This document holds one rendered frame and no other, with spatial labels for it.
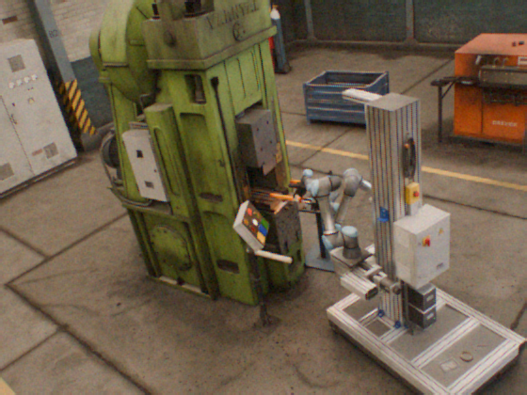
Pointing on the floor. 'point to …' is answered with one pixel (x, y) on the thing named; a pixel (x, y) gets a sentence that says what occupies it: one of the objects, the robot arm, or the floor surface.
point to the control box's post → (258, 281)
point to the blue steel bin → (375, 84)
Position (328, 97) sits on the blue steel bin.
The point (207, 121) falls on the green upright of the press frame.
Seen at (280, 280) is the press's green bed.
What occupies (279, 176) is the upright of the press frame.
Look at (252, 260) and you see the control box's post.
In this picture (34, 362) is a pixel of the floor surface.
